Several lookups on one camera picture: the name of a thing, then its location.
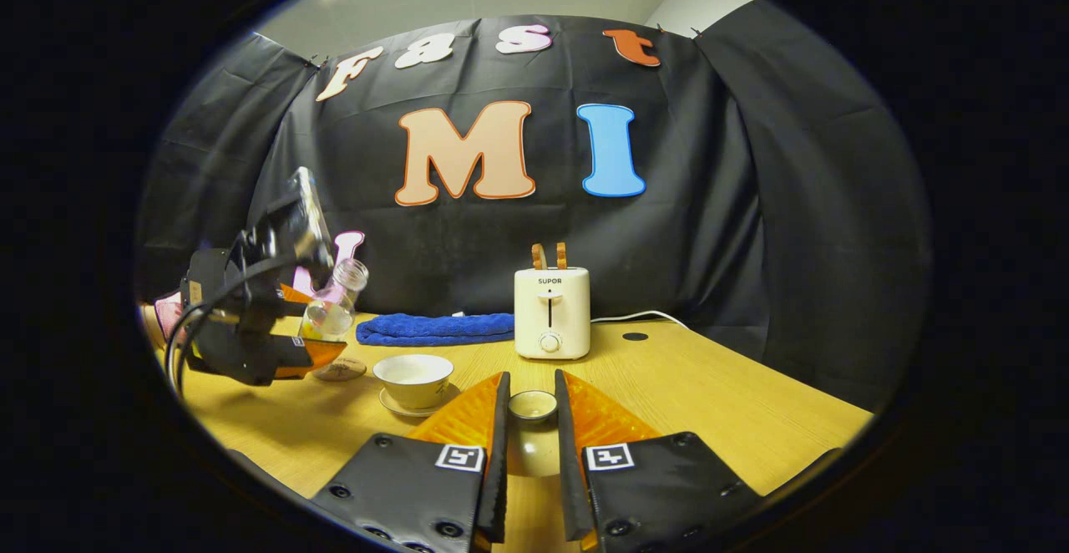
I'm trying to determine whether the round cork coaster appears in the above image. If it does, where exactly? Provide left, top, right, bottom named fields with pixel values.
left=313, top=358, right=367, bottom=383

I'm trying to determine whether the white power cable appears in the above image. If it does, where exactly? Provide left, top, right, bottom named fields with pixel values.
left=590, top=310, right=690, bottom=330

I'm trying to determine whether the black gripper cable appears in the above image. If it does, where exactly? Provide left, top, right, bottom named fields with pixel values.
left=165, top=254, right=297, bottom=395

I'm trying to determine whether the blue towel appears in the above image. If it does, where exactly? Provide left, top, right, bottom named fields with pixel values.
left=356, top=312, right=516, bottom=348

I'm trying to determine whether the white toaster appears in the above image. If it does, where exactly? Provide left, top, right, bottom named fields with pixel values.
left=514, top=267, right=591, bottom=361

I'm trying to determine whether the white saucer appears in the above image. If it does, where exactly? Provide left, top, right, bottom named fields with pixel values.
left=378, top=384, right=462, bottom=419

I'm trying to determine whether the white teacup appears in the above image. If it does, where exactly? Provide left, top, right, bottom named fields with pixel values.
left=372, top=354, right=455, bottom=410

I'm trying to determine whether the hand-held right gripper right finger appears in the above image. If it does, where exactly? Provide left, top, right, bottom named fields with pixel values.
left=554, top=369, right=762, bottom=553

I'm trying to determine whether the white teacup lid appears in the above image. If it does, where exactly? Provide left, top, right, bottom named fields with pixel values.
left=504, top=389, right=565, bottom=479

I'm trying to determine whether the clear water bottle yellow label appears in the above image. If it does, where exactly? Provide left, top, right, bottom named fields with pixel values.
left=299, top=258, right=370, bottom=343

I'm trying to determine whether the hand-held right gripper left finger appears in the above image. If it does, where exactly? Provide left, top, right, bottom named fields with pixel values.
left=309, top=371, right=512, bottom=553

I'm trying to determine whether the black backdrop cloth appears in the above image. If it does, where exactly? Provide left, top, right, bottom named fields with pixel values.
left=134, top=14, right=932, bottom=412

